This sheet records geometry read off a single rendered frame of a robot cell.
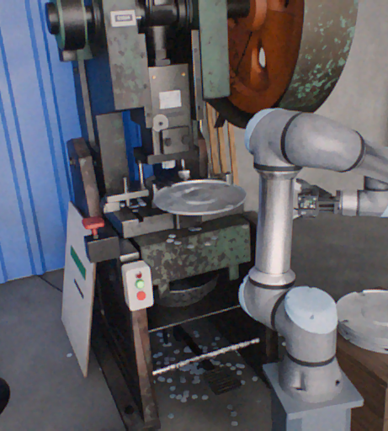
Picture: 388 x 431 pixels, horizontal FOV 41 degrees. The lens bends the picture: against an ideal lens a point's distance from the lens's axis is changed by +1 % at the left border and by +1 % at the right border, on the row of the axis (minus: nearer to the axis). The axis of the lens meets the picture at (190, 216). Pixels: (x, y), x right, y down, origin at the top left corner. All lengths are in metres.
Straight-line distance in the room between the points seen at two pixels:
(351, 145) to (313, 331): 0.41
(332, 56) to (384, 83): 2.23
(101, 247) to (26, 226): 1.41
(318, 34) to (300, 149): 0.55
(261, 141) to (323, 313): 0.41
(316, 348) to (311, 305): 0.10
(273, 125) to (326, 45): 0.51
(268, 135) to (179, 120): 0.63
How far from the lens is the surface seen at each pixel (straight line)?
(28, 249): 3.01
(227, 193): 1.63
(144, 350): 1.73
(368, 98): 3.78
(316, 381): 1.27
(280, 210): 1.21
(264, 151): 1.17
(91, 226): 1.53
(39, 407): 2.11
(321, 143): 1.10
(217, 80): 1.72
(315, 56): 1.60
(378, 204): 1.50
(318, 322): 1.20
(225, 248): 1.75
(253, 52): 1.95
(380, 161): 1.22
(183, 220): 1.71
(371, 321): 1.70
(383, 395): 1.59
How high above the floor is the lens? 1.29
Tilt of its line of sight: 21 degrees down
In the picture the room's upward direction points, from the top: 4 degrees counter-clockwise
